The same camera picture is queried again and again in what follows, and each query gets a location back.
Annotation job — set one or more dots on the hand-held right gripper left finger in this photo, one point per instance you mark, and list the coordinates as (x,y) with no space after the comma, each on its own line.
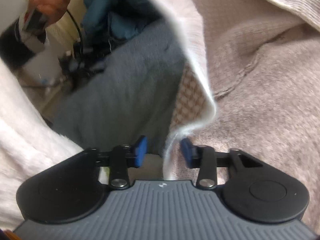
(140,152)

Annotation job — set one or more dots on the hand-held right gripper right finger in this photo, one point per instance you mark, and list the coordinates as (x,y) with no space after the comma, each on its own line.
(187,153)

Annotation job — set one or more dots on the beige houndstooth knit sweater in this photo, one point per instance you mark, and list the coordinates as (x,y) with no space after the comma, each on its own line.
(250,92)

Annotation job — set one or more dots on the person's left hand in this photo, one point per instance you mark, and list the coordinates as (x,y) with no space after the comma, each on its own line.
(52,0)

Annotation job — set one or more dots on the blue pillow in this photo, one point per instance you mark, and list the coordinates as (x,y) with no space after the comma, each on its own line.
(100,10)

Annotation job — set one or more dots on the grey bed blanket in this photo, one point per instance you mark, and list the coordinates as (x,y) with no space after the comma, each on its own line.
(120,92)

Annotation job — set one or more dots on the dark blurred clutter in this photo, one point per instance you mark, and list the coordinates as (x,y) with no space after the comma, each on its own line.
(85,60)

